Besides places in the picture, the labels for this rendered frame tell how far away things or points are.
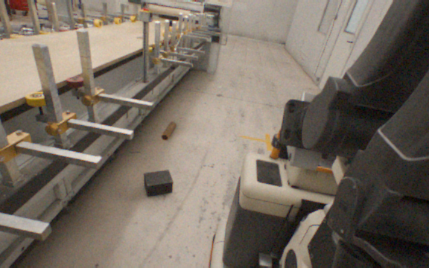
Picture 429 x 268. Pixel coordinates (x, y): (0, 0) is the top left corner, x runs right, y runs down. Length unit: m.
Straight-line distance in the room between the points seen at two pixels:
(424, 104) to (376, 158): 0.05
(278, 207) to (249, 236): 0.20
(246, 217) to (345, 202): 0.72
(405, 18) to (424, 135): 0.12
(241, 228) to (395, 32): 0.84
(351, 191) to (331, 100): 0.11
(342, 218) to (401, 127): 0.09
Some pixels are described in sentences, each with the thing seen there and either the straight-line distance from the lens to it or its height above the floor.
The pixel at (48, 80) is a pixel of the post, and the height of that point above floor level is 1.01.
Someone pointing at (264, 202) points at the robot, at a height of 0.76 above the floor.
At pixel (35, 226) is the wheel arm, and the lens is 0.74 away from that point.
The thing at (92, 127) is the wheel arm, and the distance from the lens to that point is 1.12.
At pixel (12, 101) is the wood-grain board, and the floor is 0.90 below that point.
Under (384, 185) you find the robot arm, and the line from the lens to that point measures 0.23.
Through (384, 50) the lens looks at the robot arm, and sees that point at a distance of 0.30.
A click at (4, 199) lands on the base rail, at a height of 0.70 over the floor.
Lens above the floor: 1.36
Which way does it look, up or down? 31 degrees down
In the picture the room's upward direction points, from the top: 10 degrees clockwise
